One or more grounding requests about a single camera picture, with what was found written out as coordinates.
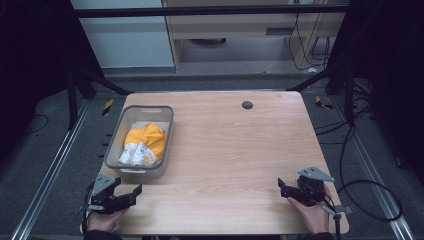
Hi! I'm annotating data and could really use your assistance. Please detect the person's left hand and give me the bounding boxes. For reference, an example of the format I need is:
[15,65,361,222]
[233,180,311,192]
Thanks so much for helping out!
[87,207,130,233]

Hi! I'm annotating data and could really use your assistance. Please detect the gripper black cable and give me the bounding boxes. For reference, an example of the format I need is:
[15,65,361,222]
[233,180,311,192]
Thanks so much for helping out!
[81,181,96,234]
[321,194,343,240]

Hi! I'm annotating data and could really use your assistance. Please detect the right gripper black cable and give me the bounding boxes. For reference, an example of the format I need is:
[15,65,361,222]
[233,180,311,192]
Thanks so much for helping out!
[321,194,343,240]

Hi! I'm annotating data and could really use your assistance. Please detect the black metal crossbar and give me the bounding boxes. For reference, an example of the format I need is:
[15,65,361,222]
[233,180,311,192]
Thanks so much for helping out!
[73,4,350,19]

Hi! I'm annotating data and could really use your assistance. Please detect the white cabinet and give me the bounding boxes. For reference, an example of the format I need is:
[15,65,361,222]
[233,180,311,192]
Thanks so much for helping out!
[70,0,176,70]

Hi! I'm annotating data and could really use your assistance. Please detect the wooden cabinet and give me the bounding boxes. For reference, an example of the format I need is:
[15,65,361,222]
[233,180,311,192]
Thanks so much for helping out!
[162,0,348,72]

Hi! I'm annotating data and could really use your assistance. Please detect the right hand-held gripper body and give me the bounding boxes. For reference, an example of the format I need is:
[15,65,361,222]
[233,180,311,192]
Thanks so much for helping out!
[280,166,354,216]

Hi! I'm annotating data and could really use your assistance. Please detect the yellow and black tape strip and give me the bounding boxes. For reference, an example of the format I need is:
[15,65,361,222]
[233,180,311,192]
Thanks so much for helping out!
[315,95,334,111]
[101,98,115,117]

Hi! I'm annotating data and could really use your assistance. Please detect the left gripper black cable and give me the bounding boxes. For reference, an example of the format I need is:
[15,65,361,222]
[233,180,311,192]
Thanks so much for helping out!
[81,181,96,234]

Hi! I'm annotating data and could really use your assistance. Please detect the black cable on floor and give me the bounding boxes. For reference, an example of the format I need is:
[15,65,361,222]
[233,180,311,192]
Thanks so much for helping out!
[314,109,404,223]

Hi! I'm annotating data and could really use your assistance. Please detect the person's right hand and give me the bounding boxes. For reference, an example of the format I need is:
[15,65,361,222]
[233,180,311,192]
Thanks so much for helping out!
[287,185,335,235]

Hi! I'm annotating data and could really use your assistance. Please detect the yellow and white cloth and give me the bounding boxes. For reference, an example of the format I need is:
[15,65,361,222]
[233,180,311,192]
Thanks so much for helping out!
[118,122,167,167]

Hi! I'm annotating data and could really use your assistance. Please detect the black hanging cables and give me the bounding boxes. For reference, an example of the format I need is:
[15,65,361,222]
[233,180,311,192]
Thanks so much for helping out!
[287,13,333,72]

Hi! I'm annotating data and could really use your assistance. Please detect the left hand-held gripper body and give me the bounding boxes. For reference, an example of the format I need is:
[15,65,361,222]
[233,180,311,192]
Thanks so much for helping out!
[78,173,137,215]

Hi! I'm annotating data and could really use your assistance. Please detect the black metal stand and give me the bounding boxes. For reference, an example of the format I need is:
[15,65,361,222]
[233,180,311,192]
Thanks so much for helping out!
[66,66,133,131]
[286,63,356,128]

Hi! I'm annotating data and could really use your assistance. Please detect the aluminium floor rail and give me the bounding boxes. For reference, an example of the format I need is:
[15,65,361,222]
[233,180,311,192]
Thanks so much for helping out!
[333,96,416,240]
[10,99,92,240]

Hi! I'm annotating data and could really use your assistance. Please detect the grey plastic basket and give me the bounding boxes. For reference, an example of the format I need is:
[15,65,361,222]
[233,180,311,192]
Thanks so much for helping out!
[103,104,175,179]

